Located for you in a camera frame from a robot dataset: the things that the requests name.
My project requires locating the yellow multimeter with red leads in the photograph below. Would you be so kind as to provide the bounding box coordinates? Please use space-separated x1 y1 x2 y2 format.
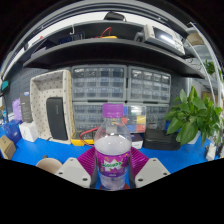
70 126 100 147

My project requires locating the white carton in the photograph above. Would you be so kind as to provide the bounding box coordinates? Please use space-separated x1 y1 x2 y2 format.
18 120 39 143

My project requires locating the beige mug with grey dashes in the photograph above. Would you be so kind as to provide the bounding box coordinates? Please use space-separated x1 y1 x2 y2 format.
35 157 63 175

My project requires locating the white metal shelf rack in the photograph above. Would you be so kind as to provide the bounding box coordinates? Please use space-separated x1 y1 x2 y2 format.
184 21 224 101

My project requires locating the small black box white label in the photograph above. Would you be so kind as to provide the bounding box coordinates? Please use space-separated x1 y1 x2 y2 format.
130 133 145 150

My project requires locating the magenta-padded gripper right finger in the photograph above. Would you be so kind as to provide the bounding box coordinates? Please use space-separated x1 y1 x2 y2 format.
128 146 171 189

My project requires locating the clear purple-capped drink bottle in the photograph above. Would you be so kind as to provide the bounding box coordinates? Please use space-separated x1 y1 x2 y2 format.
93 102 133 192

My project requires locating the black rectangular case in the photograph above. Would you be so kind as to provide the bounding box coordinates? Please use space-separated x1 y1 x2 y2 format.
45 96 69 142

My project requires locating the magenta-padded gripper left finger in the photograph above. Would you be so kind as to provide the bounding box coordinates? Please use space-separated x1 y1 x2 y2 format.
54 146 100 190

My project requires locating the beige pegboard tray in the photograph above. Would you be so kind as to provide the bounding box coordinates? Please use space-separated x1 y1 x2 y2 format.
29 69 76 145

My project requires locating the dark grey shelf unit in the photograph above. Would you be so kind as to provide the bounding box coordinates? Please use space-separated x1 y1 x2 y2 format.
0 8 206 80

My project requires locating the flat black box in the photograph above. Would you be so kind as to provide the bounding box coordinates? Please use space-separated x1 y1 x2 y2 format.
143 128 182 151

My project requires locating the clear organizer with coloured parts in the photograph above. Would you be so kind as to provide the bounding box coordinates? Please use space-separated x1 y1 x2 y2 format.
121 104 147 134

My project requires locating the brown cardboard box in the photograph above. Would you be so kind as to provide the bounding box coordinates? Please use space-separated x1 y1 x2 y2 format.
0 134 17 160

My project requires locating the dark grey upright carton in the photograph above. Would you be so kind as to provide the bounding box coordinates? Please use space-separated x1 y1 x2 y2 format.
19 91 34 124

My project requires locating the green leafy potted plant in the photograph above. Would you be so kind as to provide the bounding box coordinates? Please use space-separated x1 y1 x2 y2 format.
163 86 224 147

